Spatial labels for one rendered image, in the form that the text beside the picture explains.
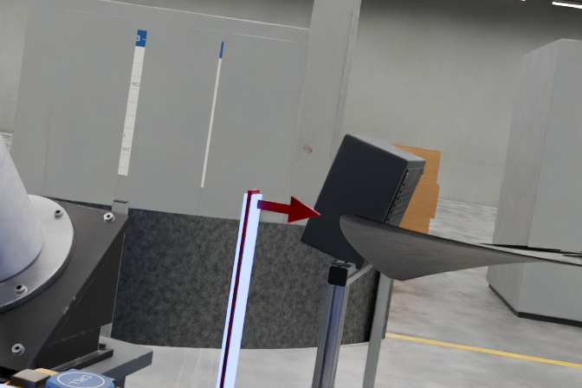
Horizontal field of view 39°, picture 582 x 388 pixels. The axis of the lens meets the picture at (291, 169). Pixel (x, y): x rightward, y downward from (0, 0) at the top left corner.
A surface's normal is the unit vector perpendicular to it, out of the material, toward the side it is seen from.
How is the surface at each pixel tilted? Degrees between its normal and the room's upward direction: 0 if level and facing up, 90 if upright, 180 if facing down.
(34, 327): 42
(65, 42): 90
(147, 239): 90
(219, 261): 90
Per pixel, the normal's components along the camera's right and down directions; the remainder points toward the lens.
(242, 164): -0.07, 0.04
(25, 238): 0.93, 0.18
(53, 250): -0.10, -0.73
